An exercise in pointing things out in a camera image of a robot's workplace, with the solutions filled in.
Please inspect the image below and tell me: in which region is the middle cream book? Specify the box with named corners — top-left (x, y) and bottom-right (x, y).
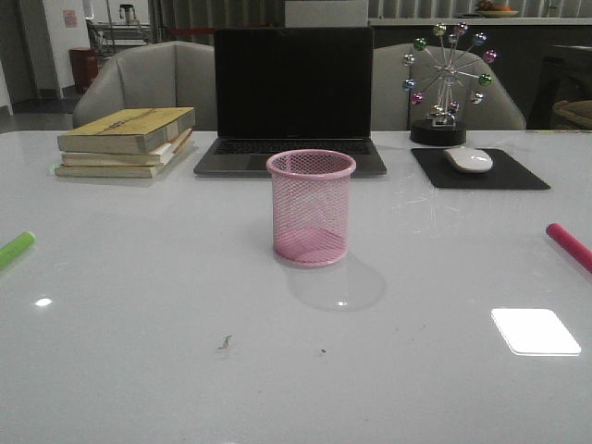
top-left (61, 129), bottom-right (192, 167)

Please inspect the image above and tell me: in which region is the cream book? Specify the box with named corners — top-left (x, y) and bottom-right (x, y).
top-left (61, 129), bottom-right (192, 167)
top-left (53, 143), bottom-right (196, 179)

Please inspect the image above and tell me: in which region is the grey armchair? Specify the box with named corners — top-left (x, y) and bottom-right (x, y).
top-left (371, 43), bottom-right (525, 130)
top-left (73, 41), bottom-right (217, 130)

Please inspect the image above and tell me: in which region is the right grey armchair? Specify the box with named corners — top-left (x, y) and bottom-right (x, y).
top-left (371, 43), bottom-right (525, 130)

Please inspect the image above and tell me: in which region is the pink mesh pen holder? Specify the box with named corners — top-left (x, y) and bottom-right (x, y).
top-left (266, 149), bottom-right (356, 267)

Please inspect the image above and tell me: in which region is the bottom cream book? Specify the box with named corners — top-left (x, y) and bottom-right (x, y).
top-left (53, 143), bottom-right (196, 179)

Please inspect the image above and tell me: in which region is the red trash bin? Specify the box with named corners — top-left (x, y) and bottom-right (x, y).
top-left (68, 47), bottom-right (98, 93)

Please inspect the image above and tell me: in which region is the top yellow book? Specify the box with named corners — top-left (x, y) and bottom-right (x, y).
top-left (57, 107), bottom-right (195, 154)

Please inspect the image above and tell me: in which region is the white computer mouse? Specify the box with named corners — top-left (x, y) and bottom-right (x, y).
top-left (443, 147), bottom-right (493, 173)

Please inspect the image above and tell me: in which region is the green highlighter pen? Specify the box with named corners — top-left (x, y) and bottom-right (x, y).
top-left (0, 231), bottom-right (36, 269)

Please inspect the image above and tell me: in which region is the black mouse pad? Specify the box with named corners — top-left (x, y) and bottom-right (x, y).
top-left (411, 148), bottom-right (550, 191)

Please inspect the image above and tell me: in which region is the fruit bowl on counter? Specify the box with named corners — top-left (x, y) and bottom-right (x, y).
top-left (475, 0), bottom-right (519, 19)

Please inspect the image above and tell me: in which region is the pink highlighter pen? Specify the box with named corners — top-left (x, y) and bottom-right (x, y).
top-left (546, 223), bottom-right (592, 272)

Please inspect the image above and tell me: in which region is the dark grey open laptop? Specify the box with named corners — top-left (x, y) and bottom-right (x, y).
top-left (193, 27), bottom-right (387, 177)

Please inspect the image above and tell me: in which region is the ferris wheel desk ornament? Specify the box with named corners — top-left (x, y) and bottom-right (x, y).
top-left (401, 21), bottom-right (498, 146)

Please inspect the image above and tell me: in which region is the left grey armchair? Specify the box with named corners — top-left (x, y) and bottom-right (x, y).
top-left (73, 41), bottom-right (217, 130)

